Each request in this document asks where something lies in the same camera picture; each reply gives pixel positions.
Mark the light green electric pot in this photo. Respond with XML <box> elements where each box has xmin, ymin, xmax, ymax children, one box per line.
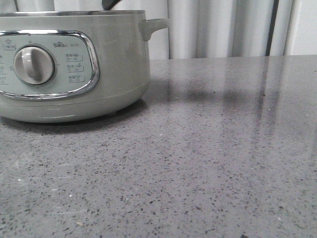
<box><xmin>0</xmin><ymin>10</ymin><xmax>169</xmax><ymax>123</ymax></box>

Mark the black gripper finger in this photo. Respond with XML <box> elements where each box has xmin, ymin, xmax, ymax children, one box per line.
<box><xmin>102</xmin><ymin>0</ymin><xmax>120</xmax><ymax>10</ymax></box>

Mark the white pleated curtain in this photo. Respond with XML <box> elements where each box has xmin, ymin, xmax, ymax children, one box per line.
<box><xmin>14</xmin><ymin>0</ymin><xmax>317</xmax><ymax>60</ymax></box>

